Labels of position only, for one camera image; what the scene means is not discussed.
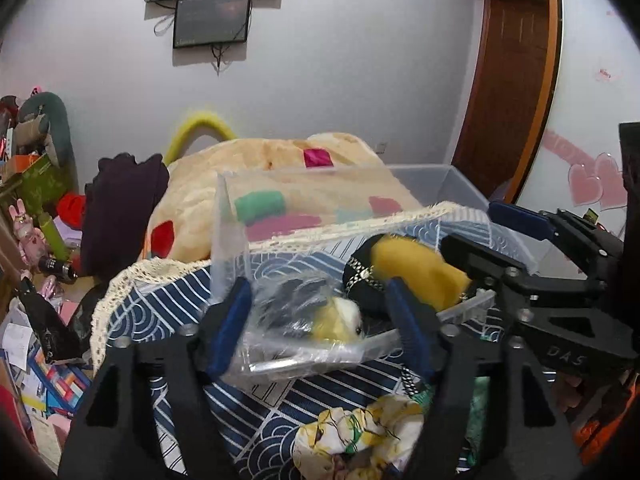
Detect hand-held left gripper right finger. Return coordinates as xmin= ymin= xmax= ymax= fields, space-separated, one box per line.
xmin=385 ymin=276 xmax=583 ymax=480

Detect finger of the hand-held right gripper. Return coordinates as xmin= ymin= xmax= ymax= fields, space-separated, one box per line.
xmin=439 ymin=232 xmax=610 ymax=307
xmin=488 ymin=201 xmax=625 ymax=263

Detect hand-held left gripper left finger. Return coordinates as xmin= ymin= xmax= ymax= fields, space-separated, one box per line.
xmin=57 ymin=276 xmax=253 ymax=480

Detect clear plastic bag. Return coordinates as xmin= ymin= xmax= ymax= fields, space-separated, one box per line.
xmin=234 ymin=269 xmax=403 ymax=378

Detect yellow and black plush toy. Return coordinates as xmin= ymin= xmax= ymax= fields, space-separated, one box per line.
xmin=342 ymin=234 xmax=473 ymax=320

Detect small yellow plush toy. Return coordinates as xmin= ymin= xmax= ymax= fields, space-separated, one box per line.
xmin=309 ymin=296 xmax=367 ymax=347

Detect clear plastic storage box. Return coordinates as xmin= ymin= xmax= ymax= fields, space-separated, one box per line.
xmin=210 ymin=162 xmax=540 ymax=387

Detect person's right hand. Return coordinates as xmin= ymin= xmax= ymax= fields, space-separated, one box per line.
xmin=552 ymin=372 xmax=593 ymax=413

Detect pink heart stickers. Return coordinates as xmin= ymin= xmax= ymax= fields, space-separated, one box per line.
xmin=542 ymin=130 xmax=628 ymax=212

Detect green cloth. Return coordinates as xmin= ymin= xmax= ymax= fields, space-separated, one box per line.
xmin=457 ymin=375 xmax=495 ymax=473

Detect yellow floral fabric scrunchie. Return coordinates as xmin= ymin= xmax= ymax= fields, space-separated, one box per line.
xmin=292 ymin=394 xmax=427 ymax=480

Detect brown wooden door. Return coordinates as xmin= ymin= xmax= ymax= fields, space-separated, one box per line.
xmin=440 ymin=0 xmax=562 ymax=202

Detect dark purple cloth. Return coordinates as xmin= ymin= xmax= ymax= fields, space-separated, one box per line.
xmin=80 ymin=152 xmax=172 ymax=279

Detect large cream patchwork plush toy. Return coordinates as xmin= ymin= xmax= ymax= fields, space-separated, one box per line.
xmin=142 ymin=131 xmax=426 ymax=267

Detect black cylinder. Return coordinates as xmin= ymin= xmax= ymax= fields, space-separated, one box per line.
xmin=37 ymin=256 xmax=77 ymax=284

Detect black bag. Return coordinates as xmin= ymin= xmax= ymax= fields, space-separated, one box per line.
xmin=17 ymin=276 xmax=85 ymax=365

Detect green bottle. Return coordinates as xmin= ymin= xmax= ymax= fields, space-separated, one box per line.
xmin=39 ymin=211 xmax=69 ymax=262

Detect red cloth item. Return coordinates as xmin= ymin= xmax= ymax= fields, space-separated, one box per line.
xmin=56 ymin=193 xmax=88 ymax=227

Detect yellow fuzzy plush tail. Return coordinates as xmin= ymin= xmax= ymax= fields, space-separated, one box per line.
xmin=163 ymin=111 xmax=239 ymax=163

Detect pile of papers and books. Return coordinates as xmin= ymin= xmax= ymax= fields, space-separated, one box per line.
xmin=0 ymin=305 xmax=98 ymax=466

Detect pink bunny toy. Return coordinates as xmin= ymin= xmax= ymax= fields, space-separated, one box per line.
xmin=9 ymin=199 xmax=47 ymax=267

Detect green cardboard box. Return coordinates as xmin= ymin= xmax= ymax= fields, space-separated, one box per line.
xmin=0 ymin=154 xmax=67 ymax=212

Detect green plush dinosaur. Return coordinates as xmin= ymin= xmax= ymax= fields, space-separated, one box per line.
xmin=16 ymin=91 xmax=77 ymax=169

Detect black white braided cord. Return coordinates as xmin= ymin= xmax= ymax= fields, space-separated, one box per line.
xmin=400 ymin=367 xmax=434 ymax=404

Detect black hanging cable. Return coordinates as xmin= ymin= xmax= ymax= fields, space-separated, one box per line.
xmin=210 ymin=42 xmax=230 ymax=77

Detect small black wall monitor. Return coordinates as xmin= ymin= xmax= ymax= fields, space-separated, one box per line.
xmin=172 ymin=0 xmax=252 ymax=50

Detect white cable loop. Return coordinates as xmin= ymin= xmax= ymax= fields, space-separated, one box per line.
xmin=153 ymin=9 xmax=177 ymax=37

